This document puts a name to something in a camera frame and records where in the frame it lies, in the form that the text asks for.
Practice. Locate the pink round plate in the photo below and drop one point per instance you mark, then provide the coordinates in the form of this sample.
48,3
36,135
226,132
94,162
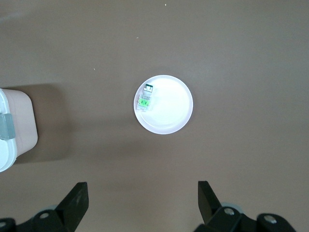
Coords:
171,111

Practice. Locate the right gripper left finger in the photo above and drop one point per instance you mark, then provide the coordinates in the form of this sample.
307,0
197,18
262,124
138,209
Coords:
67,212

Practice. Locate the green push-button switch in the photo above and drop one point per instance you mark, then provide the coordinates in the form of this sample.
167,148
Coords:
144,97

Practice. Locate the white lidded storage box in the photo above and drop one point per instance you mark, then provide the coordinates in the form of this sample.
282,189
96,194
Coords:
19,120

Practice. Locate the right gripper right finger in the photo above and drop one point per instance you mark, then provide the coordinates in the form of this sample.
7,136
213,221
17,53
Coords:
217,215

